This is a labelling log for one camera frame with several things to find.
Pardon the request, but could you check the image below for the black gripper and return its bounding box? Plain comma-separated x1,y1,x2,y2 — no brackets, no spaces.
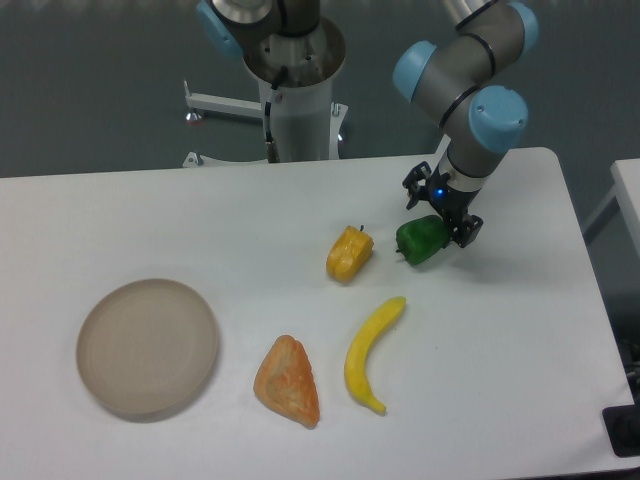
402,161,484,248

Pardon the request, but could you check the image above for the green bell pepper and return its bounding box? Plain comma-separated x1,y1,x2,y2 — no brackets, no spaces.
395,215,450,266

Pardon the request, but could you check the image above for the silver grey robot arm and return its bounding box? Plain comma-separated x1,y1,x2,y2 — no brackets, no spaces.
196,1,538,247

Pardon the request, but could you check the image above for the yellow bell pepper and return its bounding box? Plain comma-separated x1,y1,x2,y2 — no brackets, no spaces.
325,226,374,284

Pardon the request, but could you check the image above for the yellow banana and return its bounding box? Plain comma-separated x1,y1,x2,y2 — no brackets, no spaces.
343,296,407,416

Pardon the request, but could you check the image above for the white side table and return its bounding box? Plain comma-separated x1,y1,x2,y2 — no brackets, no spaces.
581,158,640,251

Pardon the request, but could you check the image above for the orange pastry turnover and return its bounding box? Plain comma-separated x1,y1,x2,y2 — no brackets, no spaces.
253,335,320,429

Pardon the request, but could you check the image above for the black device at table edge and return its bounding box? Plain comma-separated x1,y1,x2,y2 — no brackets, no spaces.
602,404,639,458

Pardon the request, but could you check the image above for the beige round plate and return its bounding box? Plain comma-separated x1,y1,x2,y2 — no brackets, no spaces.
76,279,219,421

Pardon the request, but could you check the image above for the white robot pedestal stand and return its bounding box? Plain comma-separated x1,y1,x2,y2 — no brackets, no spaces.
184,4,348,163

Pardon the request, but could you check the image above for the black cable on pedestal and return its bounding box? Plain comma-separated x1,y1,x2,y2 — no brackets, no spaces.
263,65,289,164

